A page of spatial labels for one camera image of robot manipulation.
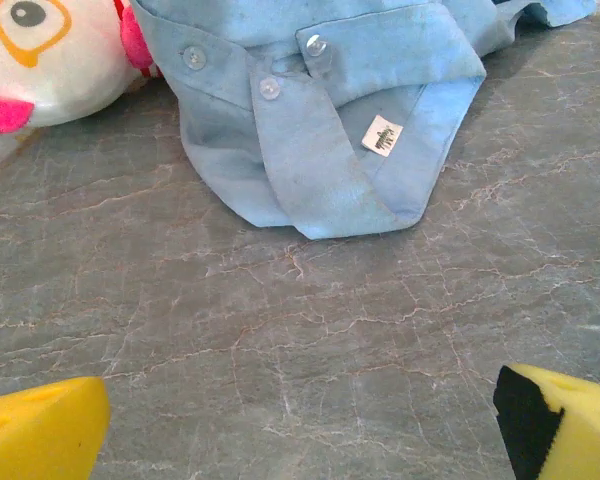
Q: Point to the light blue button shirt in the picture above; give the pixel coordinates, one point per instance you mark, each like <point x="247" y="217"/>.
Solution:
<point x="320" y="150"/>

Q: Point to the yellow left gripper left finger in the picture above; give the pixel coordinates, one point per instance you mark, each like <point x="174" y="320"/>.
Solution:
<point x="40" y="435"/>

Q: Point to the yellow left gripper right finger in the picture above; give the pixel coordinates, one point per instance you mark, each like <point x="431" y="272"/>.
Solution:
<point x="580" y="435"/>

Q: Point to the white plush doll with glasses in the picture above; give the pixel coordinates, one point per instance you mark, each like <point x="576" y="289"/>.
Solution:
<point x="65" y="75"/>

